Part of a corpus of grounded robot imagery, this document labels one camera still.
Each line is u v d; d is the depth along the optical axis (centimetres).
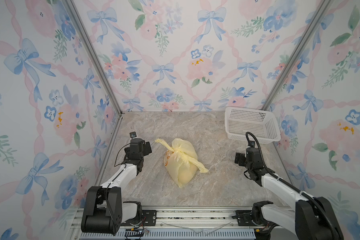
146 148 84
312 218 41
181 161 80
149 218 74
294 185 90
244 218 73
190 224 73
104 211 41
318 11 71
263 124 111
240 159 81
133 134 77
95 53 86
